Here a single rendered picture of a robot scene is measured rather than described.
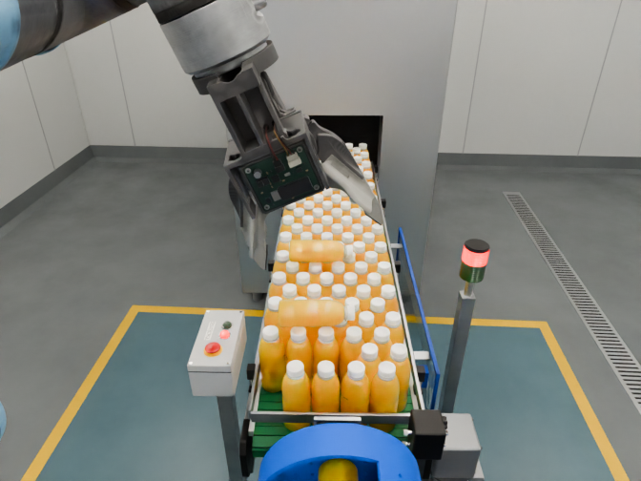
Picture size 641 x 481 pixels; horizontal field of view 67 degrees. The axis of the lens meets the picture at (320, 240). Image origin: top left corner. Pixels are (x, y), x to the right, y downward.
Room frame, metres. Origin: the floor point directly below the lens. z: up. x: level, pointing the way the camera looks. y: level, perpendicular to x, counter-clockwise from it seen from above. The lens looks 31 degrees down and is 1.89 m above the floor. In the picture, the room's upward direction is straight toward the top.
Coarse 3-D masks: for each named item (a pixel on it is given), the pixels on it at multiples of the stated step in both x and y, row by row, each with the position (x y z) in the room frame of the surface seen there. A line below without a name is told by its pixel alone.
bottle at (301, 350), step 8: (288, 344) 0.91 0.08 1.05; (296, 344) 0.91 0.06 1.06; (304, 344) 0.91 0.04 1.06; (288, 352) 0.90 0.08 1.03; (296, 352) 0.89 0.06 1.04; (304, 352) 0.90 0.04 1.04; (288, 360) 0.90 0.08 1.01; (304, 360) 0.89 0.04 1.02; (304, 368) 0.89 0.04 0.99; (312, 368) 0.92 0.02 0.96; (312, 376) 0.92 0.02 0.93
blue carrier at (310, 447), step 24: (312, 432) 0.52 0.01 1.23; (336, 432) 0.51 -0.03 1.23; (360, 432) 0.51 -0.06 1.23; (384, 432) 0.53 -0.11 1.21; (264, 456) 0.53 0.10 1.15; (288, 456) 0.49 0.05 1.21; (312, 456) 0.47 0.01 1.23; (336, 456) 0.47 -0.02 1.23; (360, 456) 0.47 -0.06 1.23; (384, 456) 0.48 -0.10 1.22; (408, 456) 0.51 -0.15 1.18; (264, 480) 0.48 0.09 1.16; (288, 480) 0.53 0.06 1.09; (312, 480) 0.53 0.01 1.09; (360, 480) 0.52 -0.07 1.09; (384, 480) 0.44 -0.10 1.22; (408, 480) 0.46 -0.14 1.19
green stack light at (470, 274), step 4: (464, 264) 1.05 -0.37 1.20; (460, 268) 1.06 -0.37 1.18; (464, 268) 1.04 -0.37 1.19; (468, 268) 1.03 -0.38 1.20; (472, 268) 1.03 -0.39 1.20; (476, 268) 1.03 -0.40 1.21; (480, 268) 1.03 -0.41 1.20; (484, 268) 1.04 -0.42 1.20; (460, 272) 1.06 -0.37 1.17; (464, 272) 1.04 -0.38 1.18; (468, 272) 1.03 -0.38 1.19; (472, 272) 1.03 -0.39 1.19; (476, 272) 1.03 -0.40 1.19; (480, 272) 1.03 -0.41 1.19; (484, 272) 1.04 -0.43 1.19; (460, 276) 1.05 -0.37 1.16; (464, 276) 1.04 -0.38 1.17; (468, 276) 1.03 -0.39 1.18; (472, 276) 1.03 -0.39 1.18; (476, 276) 1.03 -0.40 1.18; (480, 276) 1.03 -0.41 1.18; (484, 276) 1.05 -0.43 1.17; (464, 280) 1.04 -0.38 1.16; (468, 280) 1.03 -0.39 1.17; (472, 280) 1.03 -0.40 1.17; (476, 280) 1.03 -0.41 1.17; (480, 280) 1.03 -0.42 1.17
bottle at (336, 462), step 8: (328, 464) 0.50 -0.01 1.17; (336, 464) 0.50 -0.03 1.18; (344, 464) 0.50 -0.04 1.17; (352, 464) 0.50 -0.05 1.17; (320, 472) 0.49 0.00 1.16; (328, 472) 0.48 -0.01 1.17; (336, 472) 0.48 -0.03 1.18; (344, 472) 0.48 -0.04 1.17; (352, 472) 0.49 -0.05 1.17; (320, 480) 0.48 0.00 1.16; (328, 480) 0.47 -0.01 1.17; (336, 480) 0.47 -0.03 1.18; (344, 480) 0.47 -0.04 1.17; (352, 480) 0.47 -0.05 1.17
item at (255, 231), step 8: (256, 208) 0.40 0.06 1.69; (248, 216) 0.42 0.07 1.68; (256, 216) 0.40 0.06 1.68; (264, 216) 0.42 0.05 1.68; (248, 224) 0.42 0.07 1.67; (256, 224) 0.41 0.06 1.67; (264, 224) 0.43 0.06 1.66; (248, 232) 0.42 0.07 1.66; (256, 232) 0.41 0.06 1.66; (264, 232) 0.42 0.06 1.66; (248, 240) 0.42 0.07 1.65; (256, 240) 0.41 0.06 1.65; (264, 240) 0.43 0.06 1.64; (248, 248) 0.42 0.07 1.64; (256, 248) 0.42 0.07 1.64; (264, 248) 0.42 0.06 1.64; (256, 256) 0.42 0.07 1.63; (264, 256) 0.42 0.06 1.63; (264, 264) 0.42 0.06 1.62
